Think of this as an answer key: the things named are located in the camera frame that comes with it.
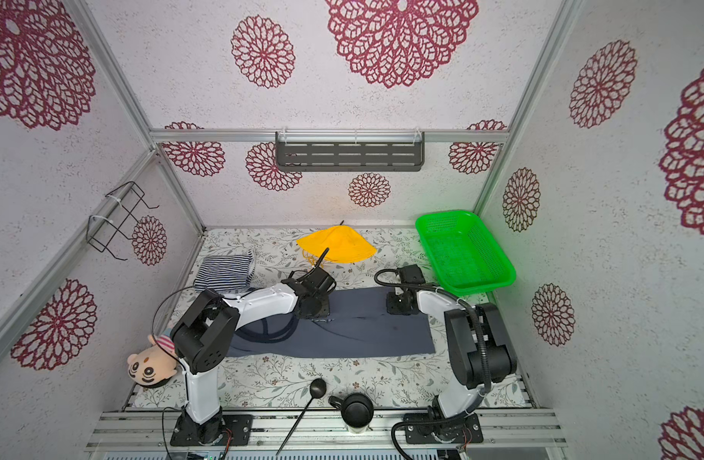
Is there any grey tank top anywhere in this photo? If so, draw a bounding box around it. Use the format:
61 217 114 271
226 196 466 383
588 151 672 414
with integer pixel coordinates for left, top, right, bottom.
227 287 435 358

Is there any green plastic basket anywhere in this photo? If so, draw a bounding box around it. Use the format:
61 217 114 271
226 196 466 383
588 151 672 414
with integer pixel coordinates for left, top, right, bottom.
415 211 517 296

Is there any blue white striped tank top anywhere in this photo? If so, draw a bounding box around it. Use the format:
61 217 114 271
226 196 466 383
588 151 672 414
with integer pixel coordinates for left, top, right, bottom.
194 250 255 293

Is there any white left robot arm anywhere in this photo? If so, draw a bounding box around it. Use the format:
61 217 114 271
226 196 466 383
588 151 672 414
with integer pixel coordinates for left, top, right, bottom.
171 266 336 427

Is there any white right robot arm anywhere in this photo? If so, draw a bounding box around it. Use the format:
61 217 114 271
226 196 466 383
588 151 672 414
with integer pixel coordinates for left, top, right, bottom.
374 264 518 422

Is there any yellow bucket hat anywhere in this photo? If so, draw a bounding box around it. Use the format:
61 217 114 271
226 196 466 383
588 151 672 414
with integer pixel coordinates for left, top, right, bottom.
296 225 377 264

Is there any black ladle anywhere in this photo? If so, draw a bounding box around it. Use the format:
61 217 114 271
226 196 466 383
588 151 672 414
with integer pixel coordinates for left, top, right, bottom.
275 378 327 456

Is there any plush doll toy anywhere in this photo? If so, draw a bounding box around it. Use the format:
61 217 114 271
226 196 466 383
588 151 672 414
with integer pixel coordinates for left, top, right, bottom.
127 335 179 388

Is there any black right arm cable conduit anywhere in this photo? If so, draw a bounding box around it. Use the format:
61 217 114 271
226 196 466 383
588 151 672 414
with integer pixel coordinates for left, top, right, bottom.
373 267 494 460

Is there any grey wall shelf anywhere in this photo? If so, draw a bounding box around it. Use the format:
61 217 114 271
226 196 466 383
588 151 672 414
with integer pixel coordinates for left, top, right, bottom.
274 132 426 173

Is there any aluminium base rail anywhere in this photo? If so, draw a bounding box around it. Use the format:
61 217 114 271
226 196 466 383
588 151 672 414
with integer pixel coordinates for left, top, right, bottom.
85 408 568 459

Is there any black wire wall rack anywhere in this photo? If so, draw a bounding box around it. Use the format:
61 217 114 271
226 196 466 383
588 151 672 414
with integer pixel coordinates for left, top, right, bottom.
85 181 159 262

